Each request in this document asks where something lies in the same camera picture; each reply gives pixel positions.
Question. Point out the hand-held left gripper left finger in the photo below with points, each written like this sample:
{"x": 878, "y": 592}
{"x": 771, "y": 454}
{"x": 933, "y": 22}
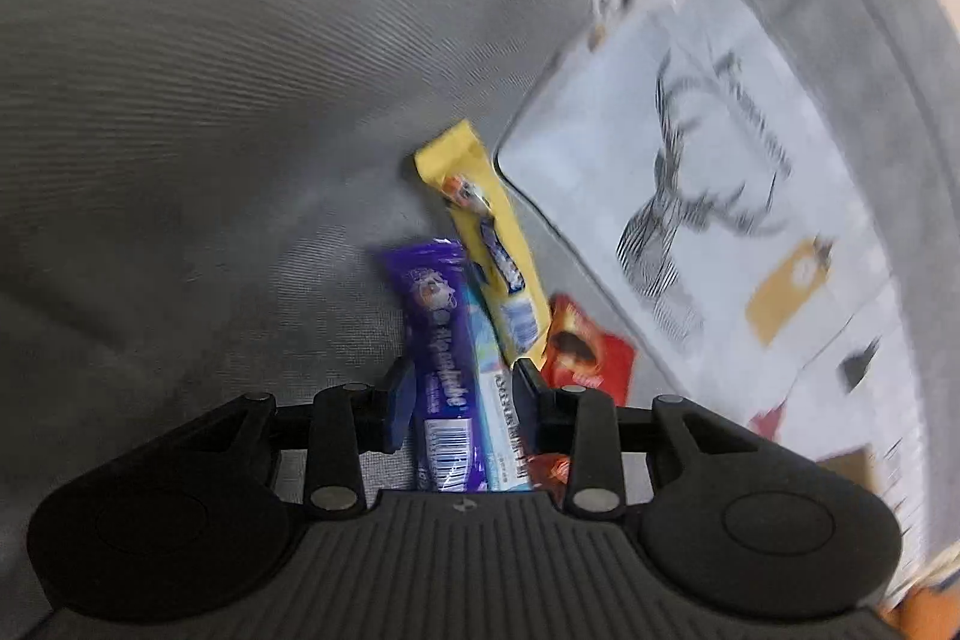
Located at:
{"x": 397, "y": 407}

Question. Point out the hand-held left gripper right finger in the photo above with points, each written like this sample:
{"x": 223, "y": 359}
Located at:
{"x": 529, "y": 400}

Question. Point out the pale blue snack stick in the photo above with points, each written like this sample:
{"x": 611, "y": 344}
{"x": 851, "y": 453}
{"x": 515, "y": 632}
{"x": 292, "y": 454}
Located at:
{"x": 499, "y": 400}

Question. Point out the red snack packet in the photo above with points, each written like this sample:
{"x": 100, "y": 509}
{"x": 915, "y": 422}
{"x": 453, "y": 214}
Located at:
{"x": 585, "y": 355}

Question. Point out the purple snack bar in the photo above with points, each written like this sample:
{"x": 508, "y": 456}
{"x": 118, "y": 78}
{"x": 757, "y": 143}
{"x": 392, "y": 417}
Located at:
{"x": 442, "y": 340}

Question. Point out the yellow snack bar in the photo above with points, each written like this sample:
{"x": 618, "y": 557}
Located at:
{"x": 480, "y": 197}

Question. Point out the orange candy wrapper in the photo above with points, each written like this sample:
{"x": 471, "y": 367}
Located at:
{"x": 547, "y": 469}

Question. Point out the small red candy wrapper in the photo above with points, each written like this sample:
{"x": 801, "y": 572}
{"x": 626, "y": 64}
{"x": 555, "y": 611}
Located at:
{"x": 769, "y": 424}

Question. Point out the deer printed cloth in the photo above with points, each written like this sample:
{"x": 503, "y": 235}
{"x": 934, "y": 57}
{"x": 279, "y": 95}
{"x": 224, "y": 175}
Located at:
{"x": 712, "y": 123}

